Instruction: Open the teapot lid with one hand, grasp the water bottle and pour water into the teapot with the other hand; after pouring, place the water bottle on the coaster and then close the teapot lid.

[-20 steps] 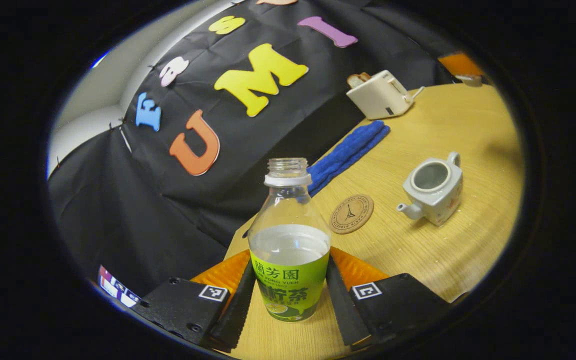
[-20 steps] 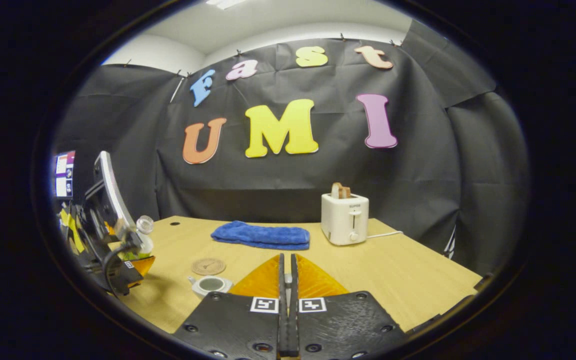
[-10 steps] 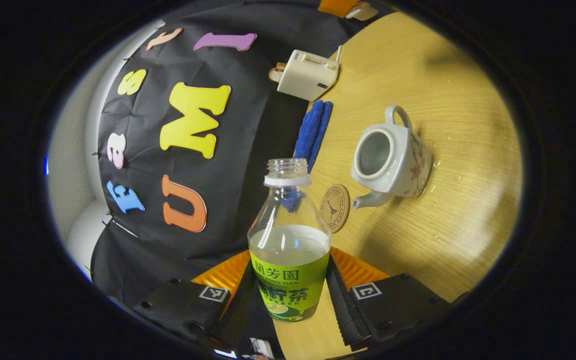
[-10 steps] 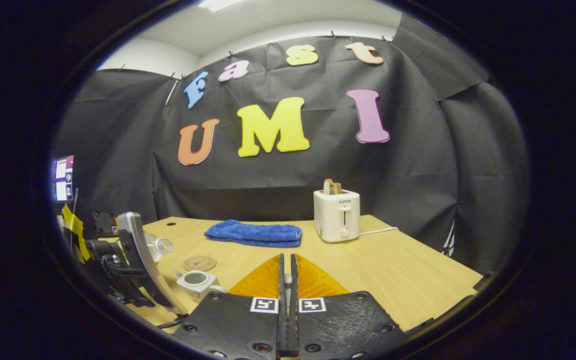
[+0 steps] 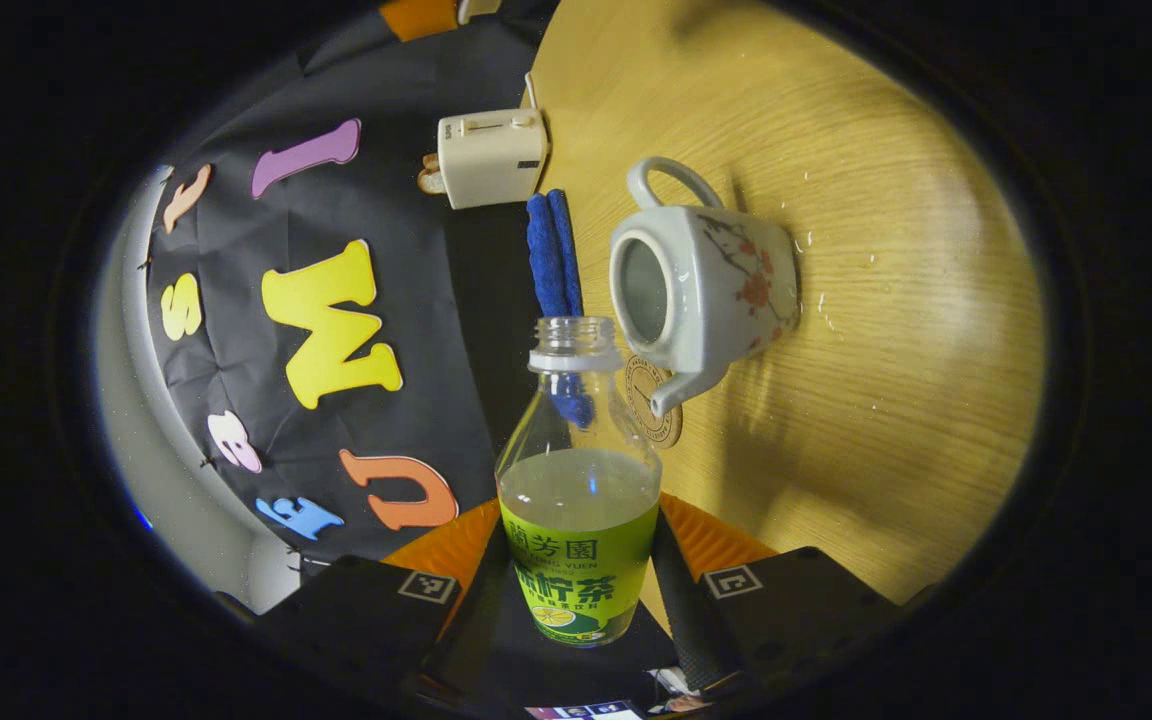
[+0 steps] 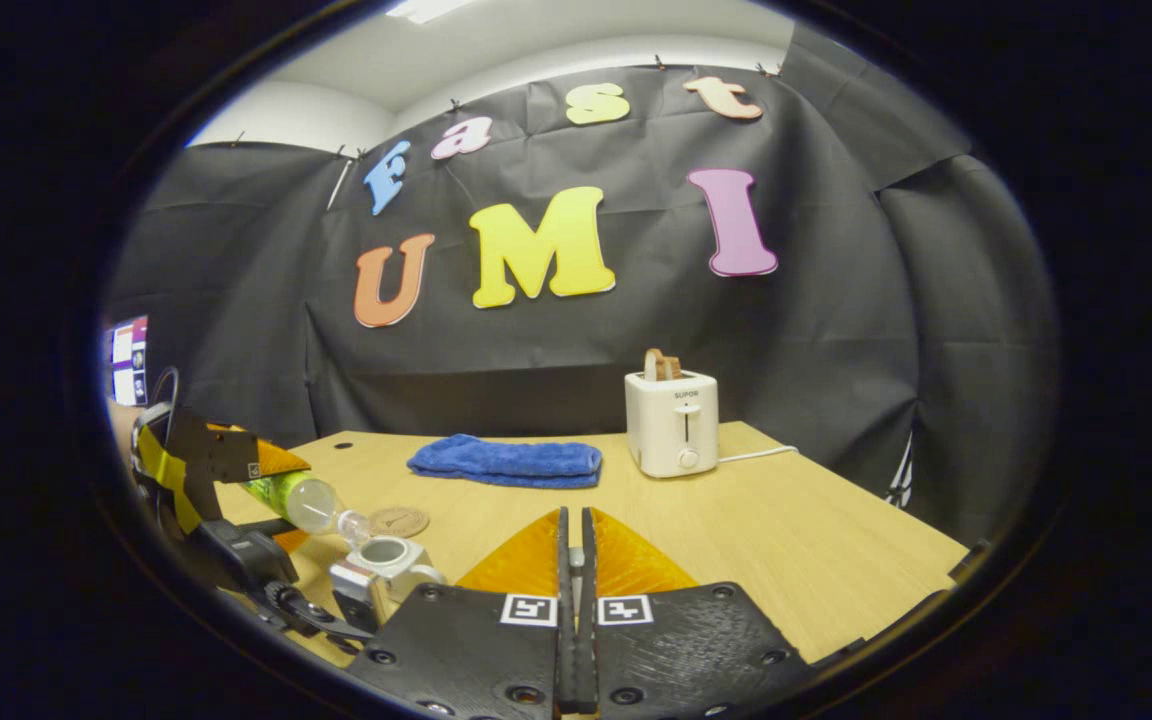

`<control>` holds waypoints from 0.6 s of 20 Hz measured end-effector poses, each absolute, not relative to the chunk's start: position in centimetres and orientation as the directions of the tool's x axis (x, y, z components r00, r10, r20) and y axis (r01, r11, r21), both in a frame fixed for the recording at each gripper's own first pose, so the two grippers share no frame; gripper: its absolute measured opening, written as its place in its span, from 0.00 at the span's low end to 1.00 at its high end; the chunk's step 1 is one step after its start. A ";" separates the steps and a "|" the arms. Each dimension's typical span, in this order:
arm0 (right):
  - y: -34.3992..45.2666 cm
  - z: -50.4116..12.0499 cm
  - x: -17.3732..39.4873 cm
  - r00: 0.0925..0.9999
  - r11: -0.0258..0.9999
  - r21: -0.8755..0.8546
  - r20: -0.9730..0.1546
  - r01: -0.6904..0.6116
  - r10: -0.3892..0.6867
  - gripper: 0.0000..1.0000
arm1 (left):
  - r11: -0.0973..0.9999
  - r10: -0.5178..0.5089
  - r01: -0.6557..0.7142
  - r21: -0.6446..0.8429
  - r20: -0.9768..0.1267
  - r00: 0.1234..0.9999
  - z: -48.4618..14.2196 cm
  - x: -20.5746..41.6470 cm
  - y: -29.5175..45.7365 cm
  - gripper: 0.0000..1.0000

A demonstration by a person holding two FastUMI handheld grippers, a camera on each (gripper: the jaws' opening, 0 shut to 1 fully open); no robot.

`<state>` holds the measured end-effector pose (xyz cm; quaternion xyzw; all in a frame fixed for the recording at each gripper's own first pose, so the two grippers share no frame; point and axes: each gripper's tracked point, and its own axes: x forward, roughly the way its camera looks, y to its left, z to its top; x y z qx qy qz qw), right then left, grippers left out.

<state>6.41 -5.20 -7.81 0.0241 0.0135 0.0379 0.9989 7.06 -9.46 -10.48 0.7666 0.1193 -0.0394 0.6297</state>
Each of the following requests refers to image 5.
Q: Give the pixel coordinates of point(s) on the white floral teacup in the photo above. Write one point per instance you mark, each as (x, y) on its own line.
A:
(716, 290)

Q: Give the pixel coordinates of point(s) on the green label water bottle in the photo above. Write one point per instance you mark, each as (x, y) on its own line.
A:
(576, 560)

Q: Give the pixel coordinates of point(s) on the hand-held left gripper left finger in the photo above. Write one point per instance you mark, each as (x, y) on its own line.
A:
(476, 620)

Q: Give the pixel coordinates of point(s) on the round wooden coaster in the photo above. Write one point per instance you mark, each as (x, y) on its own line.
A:
(641, 385)

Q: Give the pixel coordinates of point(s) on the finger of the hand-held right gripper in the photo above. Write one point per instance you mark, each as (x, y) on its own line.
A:
(416, 18)

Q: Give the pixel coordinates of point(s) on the black backdrop cloth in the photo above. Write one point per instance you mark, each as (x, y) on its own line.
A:
(226, 350)

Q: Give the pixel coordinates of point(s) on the blue folded towel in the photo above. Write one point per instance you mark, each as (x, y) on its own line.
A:
(546, 250)

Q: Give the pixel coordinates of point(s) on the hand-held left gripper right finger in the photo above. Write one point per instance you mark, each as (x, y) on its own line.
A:
(686, 620)

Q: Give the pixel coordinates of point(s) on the toast bread slice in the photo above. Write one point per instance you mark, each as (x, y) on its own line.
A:
(430, 175)

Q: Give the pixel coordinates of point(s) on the white toaster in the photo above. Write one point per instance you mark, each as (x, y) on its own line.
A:
(491, 155)

